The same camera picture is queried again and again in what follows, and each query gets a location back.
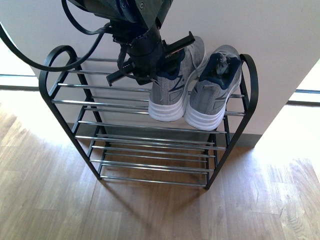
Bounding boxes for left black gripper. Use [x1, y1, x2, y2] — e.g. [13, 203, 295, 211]
[106, 24, 195, 86]

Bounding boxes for black metal shoe rack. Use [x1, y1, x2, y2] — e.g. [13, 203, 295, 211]
[39, 54, 259, 189]

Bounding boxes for grey sneaker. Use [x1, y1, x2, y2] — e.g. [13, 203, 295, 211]
[184, 45, 242, 131]
[148, 36, 207, 122]

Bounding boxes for black cable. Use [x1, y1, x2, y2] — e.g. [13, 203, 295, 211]
[0, 0, 112, 73]

